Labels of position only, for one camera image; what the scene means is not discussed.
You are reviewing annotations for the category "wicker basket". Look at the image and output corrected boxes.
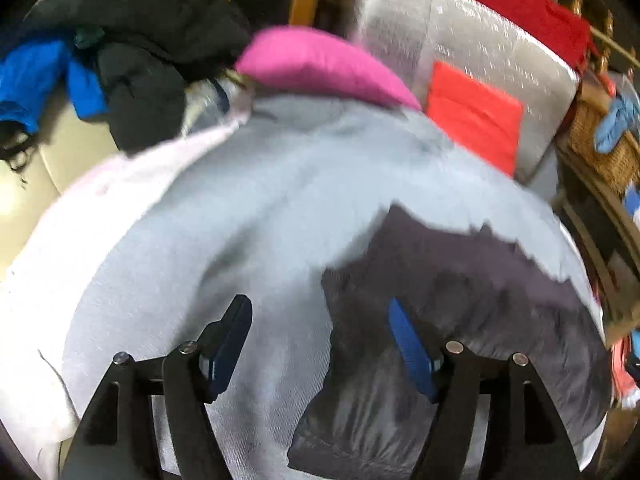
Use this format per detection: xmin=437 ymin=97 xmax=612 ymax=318
xmin=557 ymin=80 xmax=640 ymax=196

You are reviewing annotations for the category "blue jacket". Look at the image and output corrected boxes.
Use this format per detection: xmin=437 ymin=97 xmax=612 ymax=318
xmin=0 ymin=37 xmax=108 ymax=133

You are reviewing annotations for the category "pink pillow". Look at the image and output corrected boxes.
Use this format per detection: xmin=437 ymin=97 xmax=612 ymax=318
xmin=235 ymin=27 xmax=423 ymax=111

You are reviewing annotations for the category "grey blanket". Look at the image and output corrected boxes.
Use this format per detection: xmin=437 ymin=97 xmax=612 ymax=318
xmin=62 ymin=95 xmax=608 ymax=480

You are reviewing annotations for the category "pale pink bed sheet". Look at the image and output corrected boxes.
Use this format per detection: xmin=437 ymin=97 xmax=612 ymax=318
xmin=0 ymin=110 xmax=251 ymax=480

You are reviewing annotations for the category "blue cloth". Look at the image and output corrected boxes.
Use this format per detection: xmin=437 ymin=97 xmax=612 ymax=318
xmin=594 ymin=92 xmax=640 ymax=153

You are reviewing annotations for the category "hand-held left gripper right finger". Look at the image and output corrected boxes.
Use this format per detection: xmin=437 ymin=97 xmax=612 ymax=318
xmin=389 ymin=297 xmax=583 ymax=480

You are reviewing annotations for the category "red blanket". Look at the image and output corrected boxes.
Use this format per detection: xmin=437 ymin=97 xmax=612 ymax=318
xmin=417 ymin=0 xmax=593 ymax=68

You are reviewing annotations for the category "pile of black clothes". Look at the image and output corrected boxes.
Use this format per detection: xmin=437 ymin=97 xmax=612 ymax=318
xmin=25 ymin=0 xmax=253 ymax=153

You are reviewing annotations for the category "dark quilted jacket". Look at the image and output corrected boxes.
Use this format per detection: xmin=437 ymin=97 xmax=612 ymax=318
xmin=287 ymin=202 xmax=613 ymax=478

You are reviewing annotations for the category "red bag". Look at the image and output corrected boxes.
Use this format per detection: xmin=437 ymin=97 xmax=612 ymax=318
xmin=607 ymin=330 xmax=640 ymax=411

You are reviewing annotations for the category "silver foil insulation mat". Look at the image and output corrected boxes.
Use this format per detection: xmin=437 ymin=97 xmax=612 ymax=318
xmin=345 ymin=0 xmax=581 ymax=183

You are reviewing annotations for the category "clear plastic bag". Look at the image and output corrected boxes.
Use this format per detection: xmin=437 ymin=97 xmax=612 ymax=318
xmin=182 ymin=72 xmax=251 ymax=133

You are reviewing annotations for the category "cream sofa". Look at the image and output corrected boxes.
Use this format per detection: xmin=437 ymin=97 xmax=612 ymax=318
xmin=0 ymin=90 xmax=126 ymax=281

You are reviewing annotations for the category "red-orange pillow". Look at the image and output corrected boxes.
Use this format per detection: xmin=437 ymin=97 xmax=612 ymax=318
xmin=426 ymin=61 xmax=526 ymax=177

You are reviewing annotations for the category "wooden bench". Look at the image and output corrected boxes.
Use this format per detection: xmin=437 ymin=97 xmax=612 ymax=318
xmin=552 ymin=145 xmax=640 ymax=341

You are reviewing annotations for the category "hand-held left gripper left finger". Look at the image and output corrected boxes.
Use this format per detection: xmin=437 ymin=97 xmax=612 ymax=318
xmin=60 ymin=294 xmax=253 ymax=480

